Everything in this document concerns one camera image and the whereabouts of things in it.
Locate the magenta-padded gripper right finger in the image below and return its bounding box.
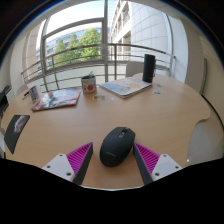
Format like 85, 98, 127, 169
132, 142, 184, 186

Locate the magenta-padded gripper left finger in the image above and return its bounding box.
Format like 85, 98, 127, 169
42, 141, 94, 186

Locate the black computer mouse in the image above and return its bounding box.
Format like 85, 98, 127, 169
99, 126, 137, 168

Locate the black mouse pad grey print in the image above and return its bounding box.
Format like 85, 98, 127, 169
3, 114, 31, 155

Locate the red magazine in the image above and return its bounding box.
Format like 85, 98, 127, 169
31, 87, 83, 112

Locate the white mug with orange print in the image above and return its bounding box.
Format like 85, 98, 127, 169
81, 71, 98, 95

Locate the light blue book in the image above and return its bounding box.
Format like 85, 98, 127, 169
99, 76, 153, 99

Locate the black cylinder speaker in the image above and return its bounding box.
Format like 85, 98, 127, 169
142, 53, 157, 84

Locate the white chair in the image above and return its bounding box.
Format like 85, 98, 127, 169
125, 60, 145, 78

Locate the green tree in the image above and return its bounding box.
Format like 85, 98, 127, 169
53, 27, 103, 66

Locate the metal balcony railing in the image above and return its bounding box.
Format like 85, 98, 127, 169
20, 42, 177, 93

